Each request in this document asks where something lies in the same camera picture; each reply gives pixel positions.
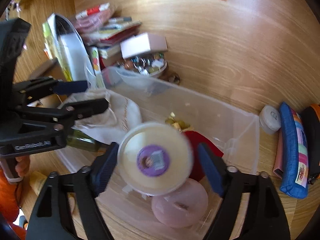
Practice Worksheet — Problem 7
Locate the white drawstring cloth bag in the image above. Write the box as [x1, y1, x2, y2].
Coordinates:
[63, 88, 142, 144]

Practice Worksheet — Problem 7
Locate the orange sleeve forearm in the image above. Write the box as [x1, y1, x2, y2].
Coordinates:
[0, 170, 26, 239]

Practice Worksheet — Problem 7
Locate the green glass pump bottle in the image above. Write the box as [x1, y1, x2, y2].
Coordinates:
[67, 129, 109, 153]

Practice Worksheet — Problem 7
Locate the small white cardboard box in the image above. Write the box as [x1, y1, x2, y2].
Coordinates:
[120, 33, 168, 59]

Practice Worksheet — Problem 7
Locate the gold foil ornament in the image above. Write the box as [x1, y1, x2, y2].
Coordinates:
[165, 112, 193, 132]

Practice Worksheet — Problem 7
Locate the fruit sticker strip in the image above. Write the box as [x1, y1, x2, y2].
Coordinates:
[89, 47, 105, 88]

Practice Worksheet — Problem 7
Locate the blue patterned pencil pouch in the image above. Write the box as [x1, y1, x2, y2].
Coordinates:
[279, 102, 309, 199]

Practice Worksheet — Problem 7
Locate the red cloth pouch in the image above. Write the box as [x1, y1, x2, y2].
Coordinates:
[183, 131, 223, 181]

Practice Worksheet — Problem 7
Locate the left hand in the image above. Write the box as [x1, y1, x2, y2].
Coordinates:
[15, 155, 30, 177]

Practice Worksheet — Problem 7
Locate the small white round jar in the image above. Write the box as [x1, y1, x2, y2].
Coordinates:
[259, 105, 281, 134]

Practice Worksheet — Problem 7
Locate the stack of booklets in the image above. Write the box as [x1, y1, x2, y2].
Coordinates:
[71, 3, 142, 69]

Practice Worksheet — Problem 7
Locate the round clear floss container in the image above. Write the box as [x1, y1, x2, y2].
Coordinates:
[117, 122, 194, 196]

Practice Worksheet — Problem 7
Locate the white porcelain bead bowl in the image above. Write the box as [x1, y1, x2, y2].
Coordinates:
[116, 53, 168, 78]

